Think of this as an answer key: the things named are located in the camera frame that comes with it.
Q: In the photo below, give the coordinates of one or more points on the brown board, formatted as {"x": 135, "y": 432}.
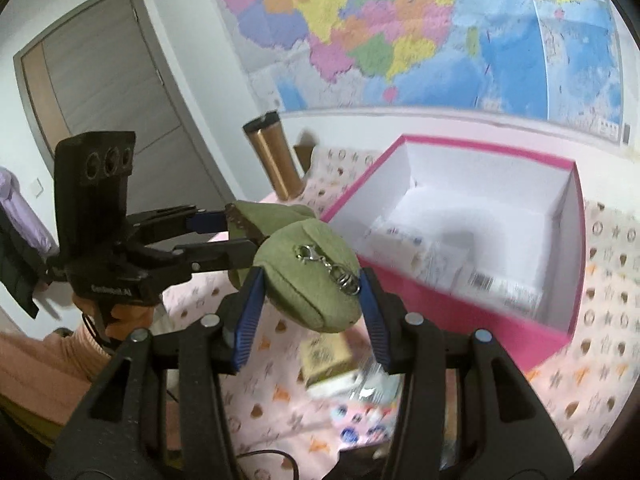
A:
{"x": 304, "y": 157}

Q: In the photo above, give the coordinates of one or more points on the purple cloth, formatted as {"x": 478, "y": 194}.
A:
{"x": 20, "y": 210}

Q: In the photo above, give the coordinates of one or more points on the round sticker sheet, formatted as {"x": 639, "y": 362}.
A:
{"x": 362, "y": 422}

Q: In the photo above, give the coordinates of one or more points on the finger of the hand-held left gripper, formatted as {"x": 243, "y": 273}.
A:
{"x": 220, "y": 255}
{"x": 210, "y": 221}

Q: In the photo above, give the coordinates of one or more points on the dark jacket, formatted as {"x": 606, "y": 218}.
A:
{"x": 20, "y": 270}

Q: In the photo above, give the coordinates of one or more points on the clear printed packet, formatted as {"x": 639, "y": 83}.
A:
{"x": 490, "y": 280}

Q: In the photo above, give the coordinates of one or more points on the colourful wall map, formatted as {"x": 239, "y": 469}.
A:
{"x": 400, "y": 35}

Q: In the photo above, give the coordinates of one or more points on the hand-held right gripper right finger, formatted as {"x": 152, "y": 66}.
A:
{"x": 372, "y": 310}

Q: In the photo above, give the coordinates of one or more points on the green plush toy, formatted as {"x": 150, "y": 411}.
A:
{"x": 300, "y": 285}

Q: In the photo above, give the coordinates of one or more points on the copper tumbler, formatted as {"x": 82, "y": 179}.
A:
{"x": 275, "y": 160}

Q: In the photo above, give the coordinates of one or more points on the grey door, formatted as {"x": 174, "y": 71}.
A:
{"x": 100, "y": 85}

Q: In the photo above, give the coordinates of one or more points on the white wall switch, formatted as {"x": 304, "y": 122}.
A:
{"x": 37, "y": 187}

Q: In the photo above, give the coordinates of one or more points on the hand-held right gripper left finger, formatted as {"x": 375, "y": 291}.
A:
{"x": 248, "y": 320}

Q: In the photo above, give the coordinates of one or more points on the small yellow box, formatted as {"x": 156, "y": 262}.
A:
{"x": 327, "y": 357}

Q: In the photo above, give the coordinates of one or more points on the person's left hand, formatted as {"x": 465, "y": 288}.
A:
{"x": 127, "y": 322}

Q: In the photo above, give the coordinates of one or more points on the person's left forearm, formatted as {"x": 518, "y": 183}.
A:
{"x": 45, "y": 365}

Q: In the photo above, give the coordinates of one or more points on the pink cardboard box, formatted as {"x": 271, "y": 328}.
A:
{"x": 475, "y": 332}

